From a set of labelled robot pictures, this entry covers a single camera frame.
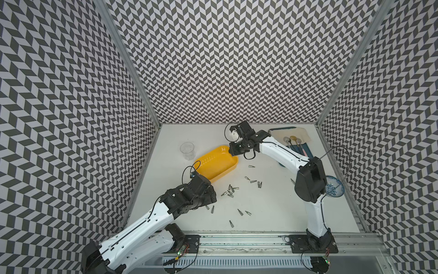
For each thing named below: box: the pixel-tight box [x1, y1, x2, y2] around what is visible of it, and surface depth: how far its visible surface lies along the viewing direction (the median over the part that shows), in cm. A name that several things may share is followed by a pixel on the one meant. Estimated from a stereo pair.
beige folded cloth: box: [269, 126, 311, 146], surface depth 112 cm
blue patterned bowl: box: [325, 175, 346, 198], surface depth 89 cm
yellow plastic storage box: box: [193, 145, 239, 183], surface depth 101 cm
